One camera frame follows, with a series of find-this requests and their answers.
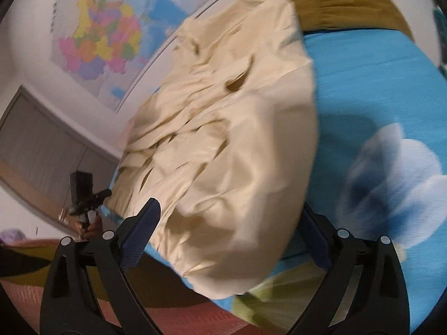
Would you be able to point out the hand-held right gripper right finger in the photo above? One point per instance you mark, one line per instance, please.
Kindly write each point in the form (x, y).
(317, 242)

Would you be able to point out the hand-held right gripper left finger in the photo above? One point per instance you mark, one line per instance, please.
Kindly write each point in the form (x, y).
(134, 242)

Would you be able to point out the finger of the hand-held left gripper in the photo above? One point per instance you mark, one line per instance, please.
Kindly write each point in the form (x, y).
(101, 196)

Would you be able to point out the cream cloth garment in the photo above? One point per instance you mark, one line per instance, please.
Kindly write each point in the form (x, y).
(227, 153)

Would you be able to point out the person's left hand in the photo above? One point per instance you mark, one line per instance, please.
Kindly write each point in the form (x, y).
(91, 229)

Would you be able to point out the grey wardrobe door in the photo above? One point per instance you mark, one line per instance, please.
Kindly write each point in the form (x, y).
(42, 143)

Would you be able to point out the purple cloth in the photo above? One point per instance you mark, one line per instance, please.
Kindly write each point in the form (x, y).
(10, 236)

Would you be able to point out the blue floral bed sheet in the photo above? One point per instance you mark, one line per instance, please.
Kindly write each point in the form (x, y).
(366, 94)

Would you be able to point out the mustard olive cloth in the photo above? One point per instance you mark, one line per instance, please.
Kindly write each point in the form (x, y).
(342, 0)

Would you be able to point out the colourful wall map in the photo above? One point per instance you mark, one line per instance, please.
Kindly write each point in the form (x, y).
(101, 38)

